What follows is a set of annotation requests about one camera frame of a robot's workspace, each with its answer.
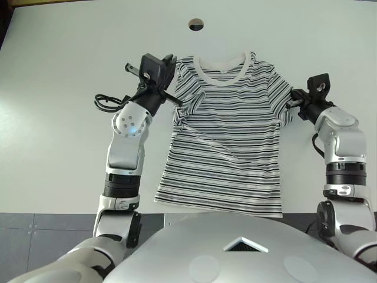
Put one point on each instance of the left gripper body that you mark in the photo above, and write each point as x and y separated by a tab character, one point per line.
148	101

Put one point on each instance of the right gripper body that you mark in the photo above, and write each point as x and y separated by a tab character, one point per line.
309	109

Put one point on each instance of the striped T-shirt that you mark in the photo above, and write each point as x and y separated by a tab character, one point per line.
224	141

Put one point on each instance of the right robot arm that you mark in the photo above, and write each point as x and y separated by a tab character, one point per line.
344	141

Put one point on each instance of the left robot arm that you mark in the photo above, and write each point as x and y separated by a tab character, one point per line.
125	153

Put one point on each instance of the robot body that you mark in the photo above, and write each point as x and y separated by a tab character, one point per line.
235	253

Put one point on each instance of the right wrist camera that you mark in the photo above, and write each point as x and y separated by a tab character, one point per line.
319	85

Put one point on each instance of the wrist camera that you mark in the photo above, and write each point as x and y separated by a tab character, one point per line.
319	85
154	72

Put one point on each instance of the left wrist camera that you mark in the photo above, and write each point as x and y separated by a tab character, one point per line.
154	72

